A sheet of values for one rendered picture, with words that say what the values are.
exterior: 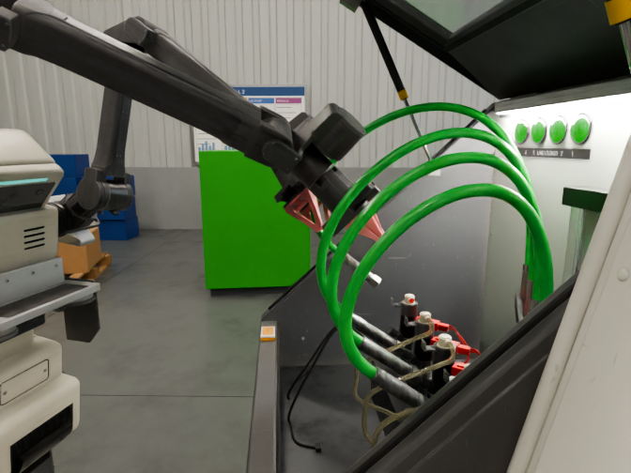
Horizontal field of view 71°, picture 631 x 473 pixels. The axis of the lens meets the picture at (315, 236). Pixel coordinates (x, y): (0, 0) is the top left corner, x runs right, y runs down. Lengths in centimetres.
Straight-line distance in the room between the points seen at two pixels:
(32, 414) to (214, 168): 300
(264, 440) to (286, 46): 684
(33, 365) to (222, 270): 299
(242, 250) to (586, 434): 374
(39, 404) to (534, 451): 102
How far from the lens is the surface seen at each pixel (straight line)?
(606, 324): 39
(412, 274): 108
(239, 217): 396
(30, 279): 113
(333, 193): 69
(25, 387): 122
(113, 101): 117
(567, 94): 85
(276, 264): 405
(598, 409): 39
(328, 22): 734
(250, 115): 65
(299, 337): 109
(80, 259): 481
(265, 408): 75
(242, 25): 743
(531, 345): 43
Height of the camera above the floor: 136
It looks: 12 degrees down
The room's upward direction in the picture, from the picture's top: straight up
